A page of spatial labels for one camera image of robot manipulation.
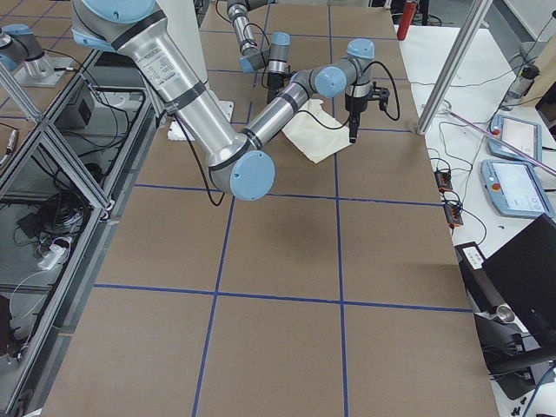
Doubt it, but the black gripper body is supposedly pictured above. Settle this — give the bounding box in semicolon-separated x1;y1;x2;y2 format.
267;72;289;103
344;84;369;125

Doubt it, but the cream long-sleeve cat shirt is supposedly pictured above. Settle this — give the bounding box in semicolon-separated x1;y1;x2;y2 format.
281;99;350;163

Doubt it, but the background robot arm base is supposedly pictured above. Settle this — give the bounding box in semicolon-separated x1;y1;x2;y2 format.
1;23;61;88

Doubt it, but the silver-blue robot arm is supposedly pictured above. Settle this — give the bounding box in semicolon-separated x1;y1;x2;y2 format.
71;1;374;201
227;0;292;103

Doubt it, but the reacher grabber stick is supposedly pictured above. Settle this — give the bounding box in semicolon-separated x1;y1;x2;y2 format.
439;100;556;177

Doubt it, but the orange black adapter box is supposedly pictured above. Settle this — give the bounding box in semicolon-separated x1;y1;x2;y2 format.
434;170;453;193

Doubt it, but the red cylinder bottle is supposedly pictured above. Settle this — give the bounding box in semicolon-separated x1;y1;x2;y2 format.
396;0;418;41

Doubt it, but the near blue teach pendant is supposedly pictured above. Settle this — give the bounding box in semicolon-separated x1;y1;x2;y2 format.
480;160;555;218

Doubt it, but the blue teach pendant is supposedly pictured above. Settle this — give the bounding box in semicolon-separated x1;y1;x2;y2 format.
490;114;542;161
480;160;555;218

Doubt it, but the far blue teach pendant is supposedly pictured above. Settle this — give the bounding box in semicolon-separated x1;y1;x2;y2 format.
490;114;542;161

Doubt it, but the black box with label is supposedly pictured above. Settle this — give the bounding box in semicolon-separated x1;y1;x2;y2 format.
454;242;505;313

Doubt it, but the black monitor on stand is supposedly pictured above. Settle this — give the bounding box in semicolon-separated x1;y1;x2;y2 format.
475;215;555;400

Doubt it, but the white power strip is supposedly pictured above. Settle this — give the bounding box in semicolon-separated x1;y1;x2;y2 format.
37;243;69;271

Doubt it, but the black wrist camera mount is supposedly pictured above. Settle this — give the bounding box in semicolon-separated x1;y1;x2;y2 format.
368;86;390;112

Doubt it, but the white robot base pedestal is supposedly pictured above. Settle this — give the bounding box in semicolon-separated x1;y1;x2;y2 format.
158;0;233;113

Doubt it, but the aluminium frame post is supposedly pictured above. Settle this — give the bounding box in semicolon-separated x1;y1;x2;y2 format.
416;0;493;135

